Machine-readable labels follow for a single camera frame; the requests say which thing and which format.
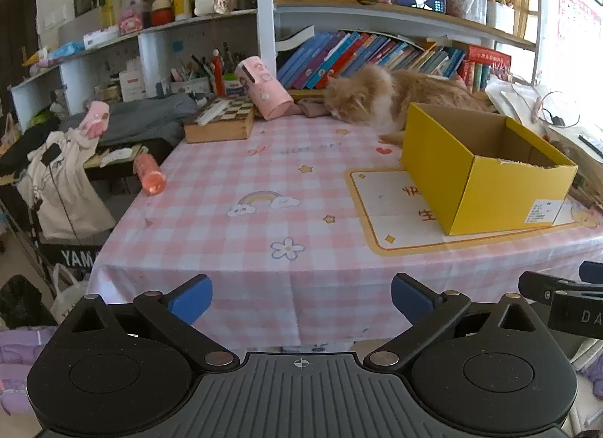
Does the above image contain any pink tin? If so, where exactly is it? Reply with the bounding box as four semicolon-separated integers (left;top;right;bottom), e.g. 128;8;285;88
117;7;144;36

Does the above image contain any red thick dictionary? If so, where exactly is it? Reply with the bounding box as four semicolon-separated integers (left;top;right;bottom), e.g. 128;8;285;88
464;45;513;70

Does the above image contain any row of blue books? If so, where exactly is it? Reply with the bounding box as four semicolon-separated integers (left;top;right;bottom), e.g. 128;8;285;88
275;31;467;90

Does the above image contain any small pink glove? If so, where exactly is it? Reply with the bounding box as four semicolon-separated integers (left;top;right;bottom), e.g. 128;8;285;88
78;100;110;139

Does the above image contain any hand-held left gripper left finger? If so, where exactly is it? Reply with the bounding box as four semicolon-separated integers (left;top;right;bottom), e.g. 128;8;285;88
59;273;239;370

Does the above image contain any mauve cloth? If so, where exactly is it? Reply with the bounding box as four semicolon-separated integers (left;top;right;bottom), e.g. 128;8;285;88
292;98;333;118

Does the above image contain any black mesh bin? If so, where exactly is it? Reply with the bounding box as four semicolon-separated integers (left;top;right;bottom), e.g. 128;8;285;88
0;274;57;330

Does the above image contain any white red tissue box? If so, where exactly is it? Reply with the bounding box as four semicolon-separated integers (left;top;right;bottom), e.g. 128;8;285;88
119;70;147;101

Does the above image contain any black remote control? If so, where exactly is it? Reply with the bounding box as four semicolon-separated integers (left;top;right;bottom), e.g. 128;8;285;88
579;133;603;159

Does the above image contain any pink cylindrical pen holder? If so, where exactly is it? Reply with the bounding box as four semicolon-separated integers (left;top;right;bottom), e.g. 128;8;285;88
234;56;295;121

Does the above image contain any white storage container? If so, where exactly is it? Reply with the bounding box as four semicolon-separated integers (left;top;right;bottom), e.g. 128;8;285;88
487;0;516;34

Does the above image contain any white plastic bag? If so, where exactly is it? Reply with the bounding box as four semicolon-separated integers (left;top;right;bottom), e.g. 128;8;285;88
49;263;90;323

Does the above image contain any white garment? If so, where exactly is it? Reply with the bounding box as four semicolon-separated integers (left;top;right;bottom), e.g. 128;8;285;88
16;130;116;241

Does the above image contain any orange pink tube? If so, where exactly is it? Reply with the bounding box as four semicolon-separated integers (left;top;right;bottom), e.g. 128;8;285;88
133;153;167;197

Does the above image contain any black bag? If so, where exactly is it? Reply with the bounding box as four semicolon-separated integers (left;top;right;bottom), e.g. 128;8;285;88
38;235;102;279

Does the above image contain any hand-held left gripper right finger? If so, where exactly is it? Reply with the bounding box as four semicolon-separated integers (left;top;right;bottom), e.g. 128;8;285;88
368;272;561;369

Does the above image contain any white bookshelf frame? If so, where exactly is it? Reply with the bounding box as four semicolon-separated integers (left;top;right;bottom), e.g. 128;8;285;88
9;0;542;119

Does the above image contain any red round doll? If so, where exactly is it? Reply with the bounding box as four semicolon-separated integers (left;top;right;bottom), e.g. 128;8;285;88
151;0;174;28

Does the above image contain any stack of papers and books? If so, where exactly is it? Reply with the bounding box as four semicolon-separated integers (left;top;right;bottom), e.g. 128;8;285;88
485;75;603;208

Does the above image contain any charger with white cable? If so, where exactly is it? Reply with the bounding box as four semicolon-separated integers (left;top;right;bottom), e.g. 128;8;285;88
532;90;582;128

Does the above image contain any orange fluffy cat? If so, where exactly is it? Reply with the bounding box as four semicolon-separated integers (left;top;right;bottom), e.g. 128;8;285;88
323;64;497;144

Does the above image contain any grey clothing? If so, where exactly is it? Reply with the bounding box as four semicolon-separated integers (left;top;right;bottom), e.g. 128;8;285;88
59;92;201;147

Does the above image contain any alphabet wall poster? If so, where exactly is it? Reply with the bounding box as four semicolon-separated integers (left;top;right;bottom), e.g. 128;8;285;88
558;0;603;62

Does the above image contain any clear pen container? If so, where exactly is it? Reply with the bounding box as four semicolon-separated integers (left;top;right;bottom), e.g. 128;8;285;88
447;0;488;24

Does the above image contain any wooden chessboard box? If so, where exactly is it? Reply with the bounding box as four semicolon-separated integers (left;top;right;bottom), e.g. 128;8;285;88
183;96;256;143

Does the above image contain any yellow cardboard box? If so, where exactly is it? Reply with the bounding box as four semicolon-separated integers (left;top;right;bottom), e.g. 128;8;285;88
399;103;579;237

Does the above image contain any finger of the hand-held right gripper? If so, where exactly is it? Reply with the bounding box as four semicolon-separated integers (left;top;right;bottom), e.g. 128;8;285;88
579;260;603;285
518;271;573;302

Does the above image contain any purple quilted fabric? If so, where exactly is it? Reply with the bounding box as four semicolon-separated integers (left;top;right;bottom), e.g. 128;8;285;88
0;327;60;420

